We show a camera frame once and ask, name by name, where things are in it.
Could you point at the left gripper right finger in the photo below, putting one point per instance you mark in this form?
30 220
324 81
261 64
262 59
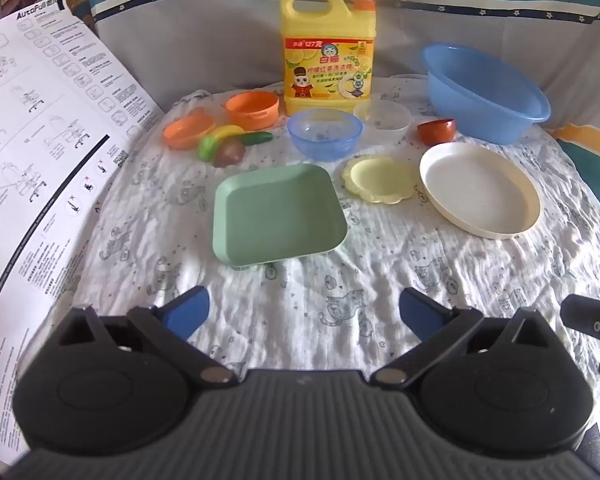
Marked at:
442 333

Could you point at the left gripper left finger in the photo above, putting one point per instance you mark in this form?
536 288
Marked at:
165 331

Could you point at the white round plate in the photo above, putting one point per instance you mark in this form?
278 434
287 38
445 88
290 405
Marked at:
479 191

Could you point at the yellow scalloped small plate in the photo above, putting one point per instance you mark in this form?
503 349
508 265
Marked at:
378 179

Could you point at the green square plate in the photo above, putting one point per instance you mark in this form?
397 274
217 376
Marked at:
276 213

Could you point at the small orange-red bowl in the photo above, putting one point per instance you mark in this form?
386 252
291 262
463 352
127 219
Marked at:
437 131

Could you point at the clear plastic bowl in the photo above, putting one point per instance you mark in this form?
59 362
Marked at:
383 117

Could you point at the blue translucent bowl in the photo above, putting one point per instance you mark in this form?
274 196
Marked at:
323 134

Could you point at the white patterned cloth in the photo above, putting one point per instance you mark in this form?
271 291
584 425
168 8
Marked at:
151 241

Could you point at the light green toy vegetable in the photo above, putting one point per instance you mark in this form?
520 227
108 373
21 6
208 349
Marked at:
207 148

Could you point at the brown toy fruit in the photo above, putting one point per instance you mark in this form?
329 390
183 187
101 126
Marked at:
230 152

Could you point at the orange toy pan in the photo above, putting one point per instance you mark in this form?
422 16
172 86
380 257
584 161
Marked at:
186 132

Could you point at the yellow toy banana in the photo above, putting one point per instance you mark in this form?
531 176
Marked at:
226 131

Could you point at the green toy cucumber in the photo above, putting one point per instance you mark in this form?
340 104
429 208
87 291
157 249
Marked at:
255 138

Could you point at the large blue plastic basin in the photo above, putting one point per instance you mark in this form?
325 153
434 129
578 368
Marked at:
488 99

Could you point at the orange toy pot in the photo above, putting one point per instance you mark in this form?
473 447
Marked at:
253 110

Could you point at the white instruction sheet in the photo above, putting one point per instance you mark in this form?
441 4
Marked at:
70 113

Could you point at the yellow dish soap jug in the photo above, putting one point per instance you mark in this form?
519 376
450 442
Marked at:
328 51

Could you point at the grey teal striped cushion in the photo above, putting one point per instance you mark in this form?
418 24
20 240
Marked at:
177 46

